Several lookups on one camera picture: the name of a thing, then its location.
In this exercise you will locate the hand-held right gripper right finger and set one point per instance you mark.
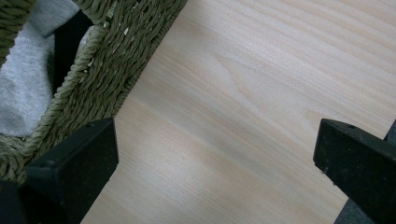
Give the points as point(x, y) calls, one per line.
point(358, 165)

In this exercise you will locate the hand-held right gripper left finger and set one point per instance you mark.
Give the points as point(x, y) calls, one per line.
point(74, 168)

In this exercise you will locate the grey cloth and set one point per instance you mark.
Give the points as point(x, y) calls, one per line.
point(25, 81)

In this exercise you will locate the green woven basket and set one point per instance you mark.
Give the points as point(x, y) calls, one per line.
point(106, 62)

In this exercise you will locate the black cloth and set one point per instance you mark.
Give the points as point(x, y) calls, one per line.
point(67, 46)

